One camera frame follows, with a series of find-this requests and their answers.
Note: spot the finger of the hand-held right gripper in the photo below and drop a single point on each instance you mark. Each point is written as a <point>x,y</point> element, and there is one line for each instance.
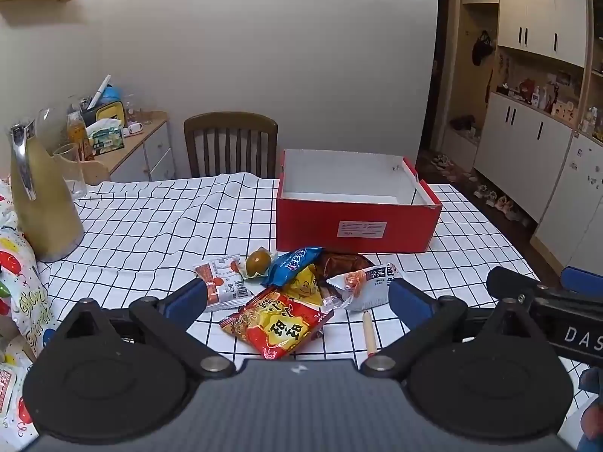
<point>582,278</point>
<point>511,282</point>

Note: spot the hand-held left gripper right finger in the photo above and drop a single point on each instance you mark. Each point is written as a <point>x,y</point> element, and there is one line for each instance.
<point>407,301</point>

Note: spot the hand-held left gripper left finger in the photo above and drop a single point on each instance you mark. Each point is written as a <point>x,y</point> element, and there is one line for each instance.
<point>188,299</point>

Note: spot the white grey snack packet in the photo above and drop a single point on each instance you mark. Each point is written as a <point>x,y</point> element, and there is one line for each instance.
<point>367,287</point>

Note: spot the white orange sausage packet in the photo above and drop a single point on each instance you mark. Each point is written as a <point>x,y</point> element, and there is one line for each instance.
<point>226,273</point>

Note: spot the beige sausage stick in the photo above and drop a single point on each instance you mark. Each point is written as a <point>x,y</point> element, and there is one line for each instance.
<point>369,334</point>

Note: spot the shiny brown snack packet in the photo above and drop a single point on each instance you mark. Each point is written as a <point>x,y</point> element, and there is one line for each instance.
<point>344,263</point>

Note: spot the brown egg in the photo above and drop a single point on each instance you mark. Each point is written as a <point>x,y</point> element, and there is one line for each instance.
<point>258,260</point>

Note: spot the red yellow snack packet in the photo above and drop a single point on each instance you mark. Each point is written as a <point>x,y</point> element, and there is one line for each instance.
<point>278,325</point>

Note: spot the yellow candy packet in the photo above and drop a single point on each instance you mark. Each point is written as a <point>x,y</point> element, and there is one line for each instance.
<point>304,287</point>

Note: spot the blue snack packet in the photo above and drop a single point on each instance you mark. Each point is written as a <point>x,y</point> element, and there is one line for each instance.
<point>292,263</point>

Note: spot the red cardboard box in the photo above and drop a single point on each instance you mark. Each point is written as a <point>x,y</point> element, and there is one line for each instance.
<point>306,226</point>

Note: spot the person's right hand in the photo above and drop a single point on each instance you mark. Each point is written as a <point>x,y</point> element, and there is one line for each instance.
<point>591,426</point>

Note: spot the row of shoes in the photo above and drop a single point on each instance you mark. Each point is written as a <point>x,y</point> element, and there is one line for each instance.
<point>504,207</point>

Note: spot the black white checkered tablecloth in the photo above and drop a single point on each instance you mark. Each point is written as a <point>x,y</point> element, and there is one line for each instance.
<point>141,226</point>

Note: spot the white sideboard with wooden top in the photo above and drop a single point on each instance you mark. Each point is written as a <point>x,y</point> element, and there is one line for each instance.
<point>155,150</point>

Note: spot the small wooden stand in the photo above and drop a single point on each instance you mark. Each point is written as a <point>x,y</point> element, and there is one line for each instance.
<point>96,172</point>

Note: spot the gold thermos jug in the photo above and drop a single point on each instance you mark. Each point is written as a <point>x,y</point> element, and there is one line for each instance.
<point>42,207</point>

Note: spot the colourful balloon print cloth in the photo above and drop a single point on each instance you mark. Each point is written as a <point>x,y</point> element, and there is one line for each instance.
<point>19,263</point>

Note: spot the clear glass cup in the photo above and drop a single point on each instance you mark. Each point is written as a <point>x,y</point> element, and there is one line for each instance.
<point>70,169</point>

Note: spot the small white device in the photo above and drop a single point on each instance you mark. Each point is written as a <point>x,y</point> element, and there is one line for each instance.
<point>135,128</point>

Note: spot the green tissue pack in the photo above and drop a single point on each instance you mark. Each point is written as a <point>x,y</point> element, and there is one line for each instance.
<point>106,139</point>

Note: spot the brown wooden chair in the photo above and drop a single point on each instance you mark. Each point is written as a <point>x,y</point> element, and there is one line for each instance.
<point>231,122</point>

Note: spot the row of small ornaments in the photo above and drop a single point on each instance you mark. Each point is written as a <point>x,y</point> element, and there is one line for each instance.
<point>537,94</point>

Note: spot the orange drink bottle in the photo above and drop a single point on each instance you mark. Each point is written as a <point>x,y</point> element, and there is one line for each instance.
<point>77,134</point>

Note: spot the yellow blue storage box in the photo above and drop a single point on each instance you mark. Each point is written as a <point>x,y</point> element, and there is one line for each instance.
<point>110,110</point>

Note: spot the dark wooden door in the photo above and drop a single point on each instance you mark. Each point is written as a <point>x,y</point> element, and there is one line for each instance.
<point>440,80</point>

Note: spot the white rolled tube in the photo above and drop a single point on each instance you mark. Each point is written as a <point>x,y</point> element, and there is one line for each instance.
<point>100,90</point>

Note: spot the black hanging bag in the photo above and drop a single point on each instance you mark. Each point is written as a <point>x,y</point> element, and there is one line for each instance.
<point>481,49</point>

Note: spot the white wall cabinet unit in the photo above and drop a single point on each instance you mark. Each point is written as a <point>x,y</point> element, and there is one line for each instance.
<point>518,141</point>

